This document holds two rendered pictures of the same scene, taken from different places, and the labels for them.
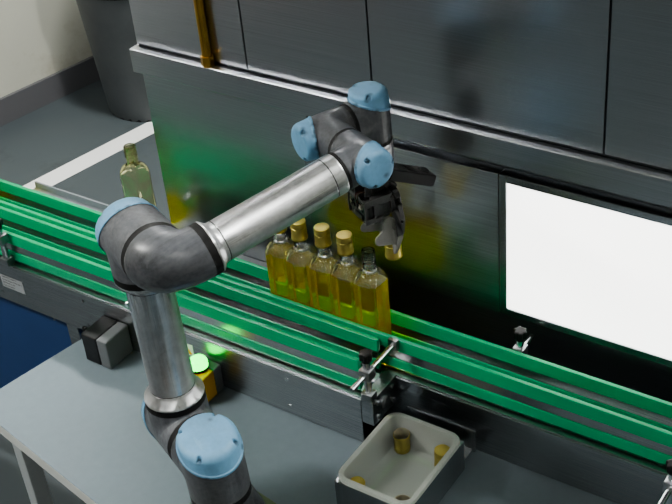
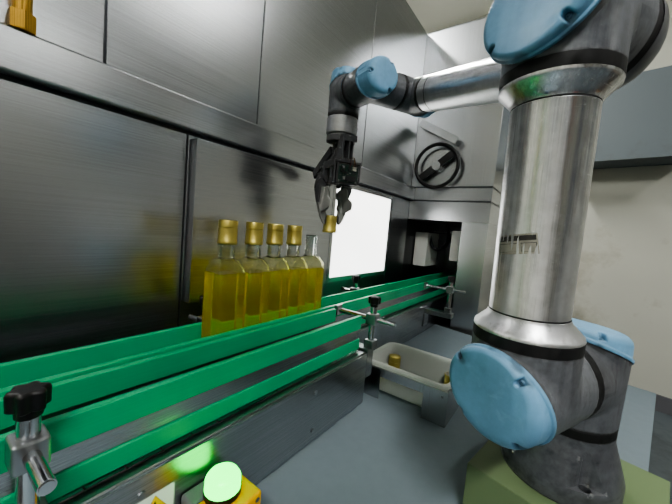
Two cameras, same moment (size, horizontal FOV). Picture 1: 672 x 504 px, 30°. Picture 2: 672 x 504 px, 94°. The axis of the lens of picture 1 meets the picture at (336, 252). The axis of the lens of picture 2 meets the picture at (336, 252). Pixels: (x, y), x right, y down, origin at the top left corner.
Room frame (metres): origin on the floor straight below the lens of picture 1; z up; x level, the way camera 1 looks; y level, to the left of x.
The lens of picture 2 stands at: (2.03, 0.70, 1.17)
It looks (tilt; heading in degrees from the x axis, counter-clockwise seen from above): 5 degrees down; 269
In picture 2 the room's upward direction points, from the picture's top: 5 degrees clockwise
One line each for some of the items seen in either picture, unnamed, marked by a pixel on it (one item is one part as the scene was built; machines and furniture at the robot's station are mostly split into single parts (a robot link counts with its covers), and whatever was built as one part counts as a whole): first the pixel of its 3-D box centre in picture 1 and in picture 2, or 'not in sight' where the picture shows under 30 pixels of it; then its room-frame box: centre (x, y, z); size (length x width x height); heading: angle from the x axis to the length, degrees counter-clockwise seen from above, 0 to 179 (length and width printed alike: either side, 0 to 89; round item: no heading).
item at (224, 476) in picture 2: (198, 362); (223, 480); (2.14, 0.33, 0.84); 0.05 x 0.05 x 0.03
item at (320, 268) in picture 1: (328, 293); (270, 304); (2.15, 0.02, 0.99); 0.06 x 0.06 x 0.21; 53
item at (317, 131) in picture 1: (329, 136); (375, 84); (1.96, -0.01, 1.48); 0.11 x 0.11 x 0.08; 28
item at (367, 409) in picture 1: (380, 398); (353, 356); (1.95, -0.06, 0.85); 0.09 x 0.04 x 0.07; 143
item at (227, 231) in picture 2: not in sight; (227, 231); (2.22, 0.12, 1.14); 0.04 x 0.04 x 0.04
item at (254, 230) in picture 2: (298, 229); (254, 233); (2.18, 0.07, 1.14); 0.04 x 0.04 x 0.04
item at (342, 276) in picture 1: (350, 301); (289, 300); (2.11, -0.02, 0.99); 0.06 x 0.06 x 0.21; 53
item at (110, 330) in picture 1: (107, 342); not in sight; (2.30, 0.56, 0.79); 0.08 x 0.08 x 0.08; 53
